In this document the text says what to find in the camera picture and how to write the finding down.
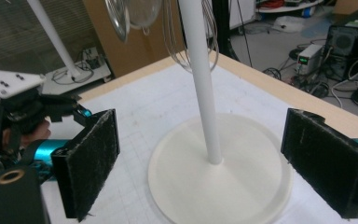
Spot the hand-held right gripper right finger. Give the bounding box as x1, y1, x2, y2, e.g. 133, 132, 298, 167
280, 107, 358, 219

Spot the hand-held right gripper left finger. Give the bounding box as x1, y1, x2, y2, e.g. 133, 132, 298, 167
34, 108, 120, 222

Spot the whisk with green handle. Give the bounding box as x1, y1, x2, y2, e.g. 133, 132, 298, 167
161, 0, 220, 74

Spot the white hook rack stand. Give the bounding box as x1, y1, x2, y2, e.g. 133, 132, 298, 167
147, 0, 293, 224

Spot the mesh strainer with wooden handle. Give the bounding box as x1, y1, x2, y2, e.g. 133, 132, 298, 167
127, 0, 163, 35

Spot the white floor stand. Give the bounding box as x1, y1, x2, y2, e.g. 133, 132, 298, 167
27, 0, 112, 94

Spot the white grid mat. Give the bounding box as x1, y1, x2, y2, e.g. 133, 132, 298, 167
41, 63, 358, 224

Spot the brown board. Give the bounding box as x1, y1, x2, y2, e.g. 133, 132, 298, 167
82, 0, 185, 78

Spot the white power supply box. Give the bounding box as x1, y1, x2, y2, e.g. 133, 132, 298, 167
296, 44, 324, 76

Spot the black computer tower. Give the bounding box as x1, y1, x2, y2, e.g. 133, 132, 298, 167
324, 7, 358, 82

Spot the clear plastic bag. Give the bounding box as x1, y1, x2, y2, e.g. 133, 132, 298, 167
274, 15, 312, 34

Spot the black metal frame post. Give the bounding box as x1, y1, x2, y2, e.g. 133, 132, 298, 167
213, 0, 241, 62

